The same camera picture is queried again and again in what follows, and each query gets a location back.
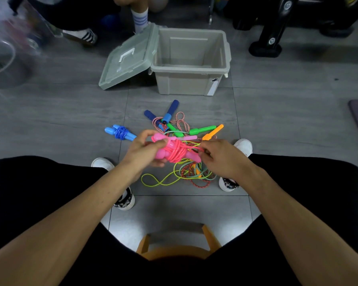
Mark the person's left hand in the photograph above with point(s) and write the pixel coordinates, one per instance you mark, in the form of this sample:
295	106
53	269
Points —
140	156

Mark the person's right hand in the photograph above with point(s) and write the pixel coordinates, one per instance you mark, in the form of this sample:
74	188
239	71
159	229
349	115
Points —
226	160

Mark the grey plastic storage box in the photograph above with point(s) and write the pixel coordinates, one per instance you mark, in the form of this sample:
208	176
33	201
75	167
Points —
185	86

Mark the person's right forearm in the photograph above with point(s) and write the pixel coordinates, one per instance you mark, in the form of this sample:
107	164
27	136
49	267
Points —
307	232

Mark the person's left forearm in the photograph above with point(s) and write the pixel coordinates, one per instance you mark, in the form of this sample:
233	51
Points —
56	232

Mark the grey-green box lid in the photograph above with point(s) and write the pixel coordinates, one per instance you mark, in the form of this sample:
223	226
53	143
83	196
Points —
125	63

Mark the person's right leg black trousers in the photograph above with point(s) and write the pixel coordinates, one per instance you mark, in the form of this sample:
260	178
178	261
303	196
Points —
331	181

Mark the person's leg black trousers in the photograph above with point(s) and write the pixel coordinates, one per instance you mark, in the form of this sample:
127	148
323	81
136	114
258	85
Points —
24	187
331	181

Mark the person's left leg black trousers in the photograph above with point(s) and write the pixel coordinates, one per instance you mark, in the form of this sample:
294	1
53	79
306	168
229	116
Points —
24	187

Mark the white right shoe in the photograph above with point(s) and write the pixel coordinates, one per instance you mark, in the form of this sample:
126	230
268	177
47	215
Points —
244	144

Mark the white left shoe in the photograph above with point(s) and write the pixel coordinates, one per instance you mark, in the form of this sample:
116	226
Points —
103	163

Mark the wooden stool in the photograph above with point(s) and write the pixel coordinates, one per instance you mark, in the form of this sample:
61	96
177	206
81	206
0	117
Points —
213	238

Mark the black dumbbell rack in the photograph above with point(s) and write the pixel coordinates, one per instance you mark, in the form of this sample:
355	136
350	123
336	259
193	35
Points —
270	38

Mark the grey metal bowl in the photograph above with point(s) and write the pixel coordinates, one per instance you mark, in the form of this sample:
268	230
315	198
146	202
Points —
21	74

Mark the black dumbbell gold end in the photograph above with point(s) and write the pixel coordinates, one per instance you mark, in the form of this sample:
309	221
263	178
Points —
352	0

